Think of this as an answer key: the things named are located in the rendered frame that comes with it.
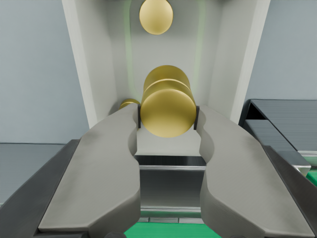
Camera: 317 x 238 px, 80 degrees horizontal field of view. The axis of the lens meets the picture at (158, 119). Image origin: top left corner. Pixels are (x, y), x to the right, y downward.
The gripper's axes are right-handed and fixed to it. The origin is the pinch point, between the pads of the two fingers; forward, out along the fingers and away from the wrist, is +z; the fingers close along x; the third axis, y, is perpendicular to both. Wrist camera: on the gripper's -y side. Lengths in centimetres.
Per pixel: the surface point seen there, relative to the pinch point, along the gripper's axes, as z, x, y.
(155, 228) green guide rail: 2.7, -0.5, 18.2
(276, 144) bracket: 5.4, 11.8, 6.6
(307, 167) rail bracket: 1.5, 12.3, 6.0
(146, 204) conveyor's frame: 4.7, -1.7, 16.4
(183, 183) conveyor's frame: 8.1, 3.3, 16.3
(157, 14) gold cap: 10.6, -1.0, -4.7
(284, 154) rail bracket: 2.9, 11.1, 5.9
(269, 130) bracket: 7.9, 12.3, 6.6
